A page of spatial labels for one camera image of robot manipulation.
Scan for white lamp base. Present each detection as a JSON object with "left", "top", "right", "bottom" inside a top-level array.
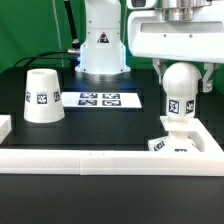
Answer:
[{"left": 148, "top": 116, "right": 199, "bottom": 152}]

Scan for white marker sheet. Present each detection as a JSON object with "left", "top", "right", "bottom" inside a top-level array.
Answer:
[{"left": 62, "top": 92, "right": 141, "bottom": 108}]

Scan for black hose behind robot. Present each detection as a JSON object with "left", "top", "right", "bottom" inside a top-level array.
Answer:
[{"left": 63, "top": 0, "right": 80, "bottom": 48}]

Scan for white foam wall frame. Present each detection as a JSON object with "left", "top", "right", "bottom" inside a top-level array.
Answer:
[{"left": 0, "top": 118, "right": 224, "bottom": 176}]

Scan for thin grey cable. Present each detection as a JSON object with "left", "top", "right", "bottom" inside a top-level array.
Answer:
[{"left": 51, "top": 0, "right": 64, "bottom": 51}]

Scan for black cable with connector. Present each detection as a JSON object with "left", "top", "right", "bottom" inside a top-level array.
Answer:
[{"left": 13, "top": 48, "right": 82, "bottom": 68}]

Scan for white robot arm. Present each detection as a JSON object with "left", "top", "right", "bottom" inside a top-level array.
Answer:
[{"left": 77, "top": 0, "right": 224, "bottom": 92}]

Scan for white lamp shade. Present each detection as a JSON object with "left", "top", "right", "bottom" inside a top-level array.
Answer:
[{"left": 24, "top": 68, "right": 64, "bottom": 123}]

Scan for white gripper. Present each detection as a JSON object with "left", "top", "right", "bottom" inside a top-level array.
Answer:
[{"left": 126, "top": 0, "right": 224, "bottom": 93}]

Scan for white lamp bulb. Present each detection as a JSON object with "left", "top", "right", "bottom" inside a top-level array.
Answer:
[{"left": 163, "top": 62, "right": 201, "bottom": 122}]

